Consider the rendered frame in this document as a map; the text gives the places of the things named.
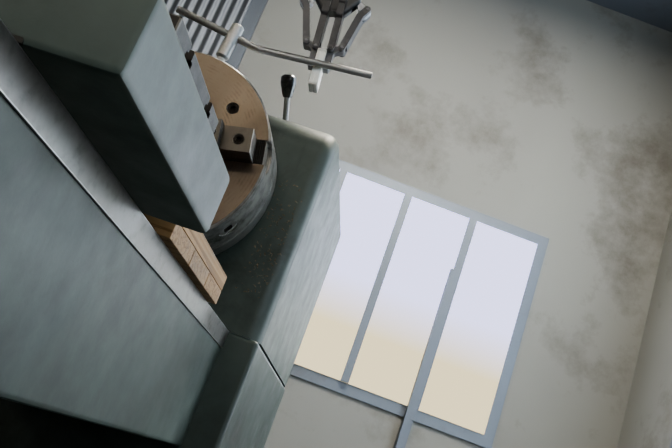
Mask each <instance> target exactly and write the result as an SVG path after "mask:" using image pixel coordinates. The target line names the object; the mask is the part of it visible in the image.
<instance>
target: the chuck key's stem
mask: <svg viewBox="0 0 672 448"><path fill-rule="evenodd" d="M243 31H244V28H243V27H242V26H241V25H240V24H238V23H232V25H231V27H230V29H229V32H228V34H227V35H226V36H225V38H224V40H223V41H222V43H221V45H220V47H219V49H218V51H217V53H216V55H217V58H218V59H221V60H223V61H224V62H225V61H227V60H229V58H230V56H231V54H232V52H233V50H234V48H235V46H236V45H237V42H238V37H239V36H241V35H242V33H243Z"/></svg>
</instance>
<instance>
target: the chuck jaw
mask: <svg viewBox="0 0 672 448"><path fill-rule="evenodd" d="M217 119H218V118H217ZM214 137H215V139H216V142H217V145H218V147H219V150H220V153H221V156H222V158H223V160H229V161H237V162H245V163H253V164H260V165H265V164H266V158H267V153H268V144H267V142H266V141H258V140H257V138H256V134H255V131H254V129H253V128H245V127H237V126H229V125H224V122H223V120H222V119H218V125H217V127H216V129H215V132H214Z"/></svg>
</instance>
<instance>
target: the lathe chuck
mask: <svg viewBox="0 0 672 448"><path fill-rule="evenodd" d="M194 52H195V54H196V57H197V60H198V63H199V66H200V69H201V72H202V75H203V78H204V81H205V84H206V86H207V89H208V92H209V95H210V100H209V102H211V103H212V104H213V107H214V110H215V113H216V116H217V118H218V119H222V120H223V122H224V125H229V126H237V127H245V128H253V129H254V131H255V134H256V138H257V140H258V141H266V142H267V144H268V153H267V158H266V164H265V165H260V164H253V163H245V162H237V161H229V160H223V161H224V164H225V166H226V169H227V172H228V174H229V184H228V186H227V188H226V191H225V193H224V195H223V198H222V200H221V202H220V205H219V207H218V210H217V212H216V214H215V217H214V219H213V221H212V224H211V226H210V228H209V230H208V231H207V232H206V233H203V235H204V236H205V238H206V240H207V242H208V244H209V245H210V247H211V249H214V248H216V247H218V246H220V245H222V244H224V243H225V242H227V241H229V240H230V239H232V238H233V237H234V236H236V235H237V234H238V233H240V232H241V231H242V230H243V229H244V228H245V227H246V226H247V225H248V224H249V223H250V222H251V221H252V220H253V219H254V217H255V216H256V215H257V213H258V212H259V210H260V209H261V207H262V206H263V204H264V202H265V200H266V198H267V196H268V194H269V191H270V188H271V185H272V182H273V177H274V171H275V149H274V143H273V138H272V133H271V128H270V124H269V119H268V115H267V112H266V109H265V106H264V104H263V101H262V99H261V97H260V96H259V94H258V92H257V91H256V89H255V88H254V87H253V85H252V84H251V83H250V82H249V80H248V79H247V78H246V77H245V76H244V75H243V74H241V73H240V72H239V71H238V70H237V69H235V68H234V67H233V66H231V65H229V64H228V63H226V62H224V61H223V60H221V59H218V58H216V57H214V56H211V55H208V54H205V53H202V52H198V51H194ZM235 221H237V225H236V226H235V227H234V228H233V229H232V230H231V231H230V232H228V233H227V234H225V235H219V233H220V232H221V231H222V230H223V229H224V228H225V227H226V226H228V225H229V224H231V223H233V222H235Z"/></svg>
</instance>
